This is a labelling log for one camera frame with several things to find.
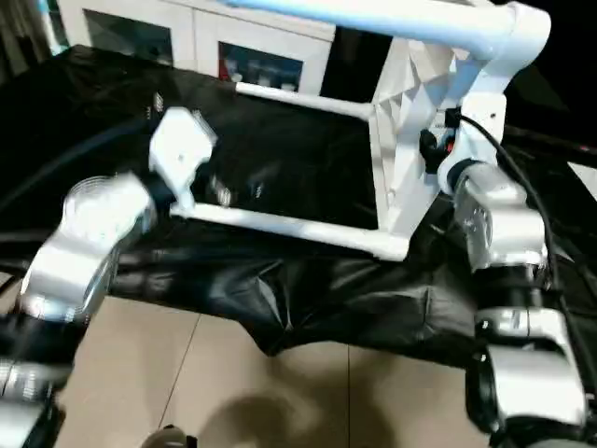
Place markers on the white plastic table top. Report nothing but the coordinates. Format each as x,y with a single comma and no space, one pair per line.
406,93

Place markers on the white plastic table leg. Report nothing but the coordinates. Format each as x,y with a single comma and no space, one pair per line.
280,224
373,21
303,98

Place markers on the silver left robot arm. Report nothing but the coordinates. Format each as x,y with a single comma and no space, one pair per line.
79,261

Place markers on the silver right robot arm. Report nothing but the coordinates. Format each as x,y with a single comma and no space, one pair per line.
503,219

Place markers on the black work mat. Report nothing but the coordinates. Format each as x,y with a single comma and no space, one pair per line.
280,154

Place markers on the black backdrop cloth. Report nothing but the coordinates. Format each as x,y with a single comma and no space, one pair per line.
354,65

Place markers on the white flat board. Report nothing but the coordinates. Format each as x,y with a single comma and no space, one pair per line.
585,177

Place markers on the white glass-door sideboard cabinet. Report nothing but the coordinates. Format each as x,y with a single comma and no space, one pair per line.
200,32

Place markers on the grey metal rack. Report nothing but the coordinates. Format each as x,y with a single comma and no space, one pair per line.
23,32

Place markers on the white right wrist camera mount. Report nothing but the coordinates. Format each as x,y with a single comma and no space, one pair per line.
480,116

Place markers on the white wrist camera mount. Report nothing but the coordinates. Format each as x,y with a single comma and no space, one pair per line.
179,149
480,116

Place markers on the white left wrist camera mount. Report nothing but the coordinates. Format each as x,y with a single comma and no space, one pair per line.
179,149

